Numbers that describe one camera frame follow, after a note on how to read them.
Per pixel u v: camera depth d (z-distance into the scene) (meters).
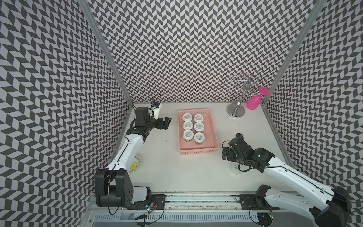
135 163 0.85
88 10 0.72
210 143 0.93
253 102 0.96
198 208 0.72
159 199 0.76
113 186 0.41
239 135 0.69
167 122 0.76
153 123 0.71
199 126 0.96
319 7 0.67
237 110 1.12
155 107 0.72
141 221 0.68
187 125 0.98
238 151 0.58
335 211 0.37
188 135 0.91
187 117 1.02
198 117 1.01
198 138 0.91
